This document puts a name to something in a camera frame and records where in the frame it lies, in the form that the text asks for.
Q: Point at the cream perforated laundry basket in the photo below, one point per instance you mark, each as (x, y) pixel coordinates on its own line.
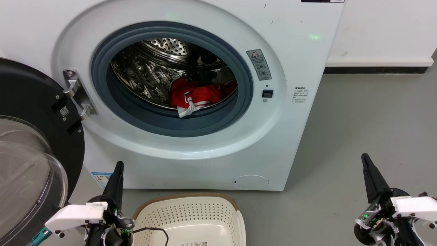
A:
(191, 215)

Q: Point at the silver metal door hinge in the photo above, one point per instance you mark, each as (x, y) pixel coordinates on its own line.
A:
(78, 92)

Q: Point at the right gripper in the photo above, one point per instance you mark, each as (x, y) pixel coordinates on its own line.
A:
(382, 222)

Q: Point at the grey rubber door gasket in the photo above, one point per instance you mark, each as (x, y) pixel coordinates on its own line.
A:
(136, 119)

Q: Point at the white front-load washing machine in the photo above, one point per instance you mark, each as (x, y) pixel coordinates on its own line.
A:
(293, 51)

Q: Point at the black door latch socket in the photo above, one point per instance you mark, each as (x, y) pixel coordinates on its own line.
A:
(267, 93)

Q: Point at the teal connector part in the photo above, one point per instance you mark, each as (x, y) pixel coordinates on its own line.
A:
(39, 237)

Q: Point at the black washing machine door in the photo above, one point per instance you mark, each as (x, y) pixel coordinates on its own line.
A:
(30, 92)

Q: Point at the round white filter cover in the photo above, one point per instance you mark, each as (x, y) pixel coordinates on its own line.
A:
(251, 181)

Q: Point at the stainless steel washing machine drum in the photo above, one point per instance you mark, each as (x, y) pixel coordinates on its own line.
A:
(143, 75)

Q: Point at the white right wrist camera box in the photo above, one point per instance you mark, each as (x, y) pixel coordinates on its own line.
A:
(416, 206)

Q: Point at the red and white garment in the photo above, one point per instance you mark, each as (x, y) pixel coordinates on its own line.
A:
(198, 95)

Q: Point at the QR code sticker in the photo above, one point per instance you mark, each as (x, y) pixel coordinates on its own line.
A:
(65, 111)

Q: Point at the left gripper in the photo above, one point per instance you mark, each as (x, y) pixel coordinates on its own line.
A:
(111, 232)

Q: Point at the white and black baseboard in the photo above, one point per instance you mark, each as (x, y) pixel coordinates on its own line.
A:
(375, 66)

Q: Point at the grey warning label sticker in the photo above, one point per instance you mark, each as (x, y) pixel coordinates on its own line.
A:
(258, 65)

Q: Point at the printed paper label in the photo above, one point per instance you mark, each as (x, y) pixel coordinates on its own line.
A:
(193, 244)

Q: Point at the dark garment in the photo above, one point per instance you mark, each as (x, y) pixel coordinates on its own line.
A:
(205, 76)

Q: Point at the small printed text label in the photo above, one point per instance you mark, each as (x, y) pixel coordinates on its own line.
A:
(300, 94)

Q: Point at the blue energy label sticker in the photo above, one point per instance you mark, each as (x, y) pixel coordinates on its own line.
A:
(101, 179)

